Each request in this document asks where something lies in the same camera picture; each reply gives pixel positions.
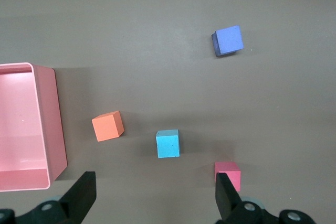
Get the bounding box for brown table cover sheet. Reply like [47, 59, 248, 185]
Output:
[0, 0, 336, 224]

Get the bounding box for orange foam cube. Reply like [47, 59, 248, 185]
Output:
[91, 110, 125, 142]

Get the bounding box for purple foam cube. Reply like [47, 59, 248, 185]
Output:
[211, 25, 244, 57]

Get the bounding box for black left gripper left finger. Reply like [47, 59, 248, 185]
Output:
[0, 170, 97, 224]

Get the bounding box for pink plastic bin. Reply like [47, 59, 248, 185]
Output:
[0, 62, 68, 192]

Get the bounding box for light blue foam cube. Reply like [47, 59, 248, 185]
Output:
[155, 129, 181, 159]

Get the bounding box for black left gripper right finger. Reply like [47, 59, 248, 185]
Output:
[215, 172, 314, 224]

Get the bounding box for pinkish red foam cube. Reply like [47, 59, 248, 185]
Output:
[214, 162, 242, 192]

